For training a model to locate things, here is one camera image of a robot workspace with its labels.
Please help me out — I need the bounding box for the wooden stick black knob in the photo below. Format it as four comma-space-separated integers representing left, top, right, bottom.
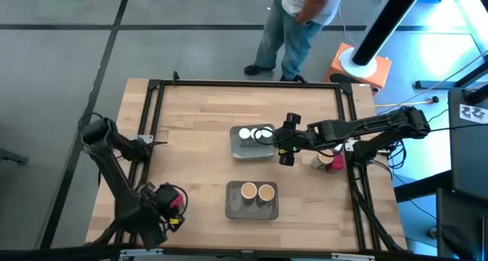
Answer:
375, 95, 440, 108

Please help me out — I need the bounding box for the black and white column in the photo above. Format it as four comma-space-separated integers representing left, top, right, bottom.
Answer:
339, 0, 430, 79

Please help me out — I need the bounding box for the black aluminium table frame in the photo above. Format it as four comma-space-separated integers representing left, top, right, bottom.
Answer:
89, 70, 407, 253

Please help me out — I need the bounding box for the gold lid spice jar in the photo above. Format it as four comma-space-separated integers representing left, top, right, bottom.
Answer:
311, 150, 335, 170

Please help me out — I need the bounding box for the white printed sticker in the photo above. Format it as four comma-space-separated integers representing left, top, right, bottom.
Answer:
459, 103, 488, 124

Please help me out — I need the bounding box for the grey chair leg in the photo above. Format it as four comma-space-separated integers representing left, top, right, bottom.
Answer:
0, 148, 30, 166

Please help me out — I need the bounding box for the black table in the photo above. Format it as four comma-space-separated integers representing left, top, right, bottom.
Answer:
448, 89, 488, 201

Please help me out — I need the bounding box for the black stand base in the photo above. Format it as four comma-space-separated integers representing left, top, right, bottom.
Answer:
414, 60, 488, 105

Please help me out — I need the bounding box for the black cable bundle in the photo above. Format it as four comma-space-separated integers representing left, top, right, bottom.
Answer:
384, 137, 411, 172

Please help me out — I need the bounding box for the black cable conduit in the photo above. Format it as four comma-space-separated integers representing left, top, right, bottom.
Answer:
348, 165, 407, 253
91, 214, 127, 249

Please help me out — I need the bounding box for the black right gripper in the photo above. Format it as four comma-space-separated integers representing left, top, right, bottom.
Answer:
274, 113, 319, 167

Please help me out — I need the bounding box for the black desk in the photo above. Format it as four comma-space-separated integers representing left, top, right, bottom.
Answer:
436, 187, 488, 261

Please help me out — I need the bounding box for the brown paper cup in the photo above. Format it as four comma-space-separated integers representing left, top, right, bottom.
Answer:
239, 182, 258, 205
257, 183, 276, 205

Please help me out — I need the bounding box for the red spice tin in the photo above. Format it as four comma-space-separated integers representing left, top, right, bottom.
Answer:
169, 194, 185, 213
326, 153, 345, 174

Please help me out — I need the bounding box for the orange box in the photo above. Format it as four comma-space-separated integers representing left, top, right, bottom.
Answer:
326, 42, 393, 96

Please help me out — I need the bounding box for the light grey plastic bin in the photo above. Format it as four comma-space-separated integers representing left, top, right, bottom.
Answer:
229, 123, 278, 162

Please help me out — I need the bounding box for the dark grey plastic bin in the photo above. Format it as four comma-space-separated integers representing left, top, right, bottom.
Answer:
224, 180, 280, 221

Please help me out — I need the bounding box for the black crossbeam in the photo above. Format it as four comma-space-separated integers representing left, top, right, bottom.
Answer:
0, 242, 488, 261

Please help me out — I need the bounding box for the person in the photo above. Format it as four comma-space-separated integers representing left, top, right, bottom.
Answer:
243, 0, 348, 82

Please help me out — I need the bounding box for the white cable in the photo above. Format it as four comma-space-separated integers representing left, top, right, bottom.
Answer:
337, 7, 358, 44

